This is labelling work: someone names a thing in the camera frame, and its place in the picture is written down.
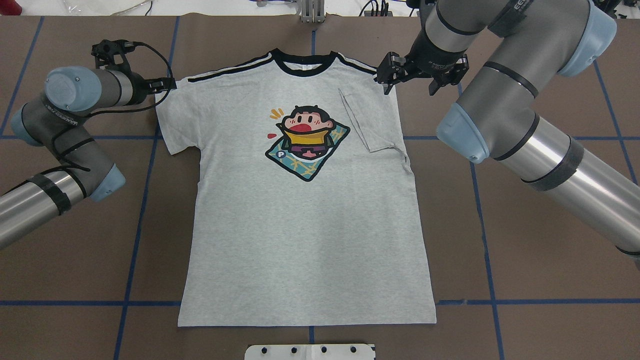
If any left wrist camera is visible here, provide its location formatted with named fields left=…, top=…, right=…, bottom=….
left=90, top=39, right=137, bottom=74

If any aluminium frame post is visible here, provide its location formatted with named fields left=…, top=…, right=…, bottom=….
left=295, top=0, right=326, bottom=24

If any grey cartoon print t-shirt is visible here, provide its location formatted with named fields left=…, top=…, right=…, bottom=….
left=157, top=48, right=437, bottom=327

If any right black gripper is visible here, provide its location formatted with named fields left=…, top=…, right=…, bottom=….
left=375, top=51, right=470, bottom=96

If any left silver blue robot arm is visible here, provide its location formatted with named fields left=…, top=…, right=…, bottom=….
left=0, top=66, right=176, bottom=249

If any red cylinder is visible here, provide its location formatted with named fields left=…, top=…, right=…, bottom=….
left=0, top=0, right=23, bottom=16

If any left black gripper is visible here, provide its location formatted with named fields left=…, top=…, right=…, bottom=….
left=146, top=79, right=178, bottom=94

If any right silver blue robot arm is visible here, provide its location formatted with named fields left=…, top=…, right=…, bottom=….
left=375, top=0, right=640, bottom=261

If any clear plastic bag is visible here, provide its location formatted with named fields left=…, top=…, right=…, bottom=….
left=61, top=0, right=153, bottom=16

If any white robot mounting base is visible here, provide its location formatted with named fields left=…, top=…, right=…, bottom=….
left=244, top=343, right=377, bottom=360

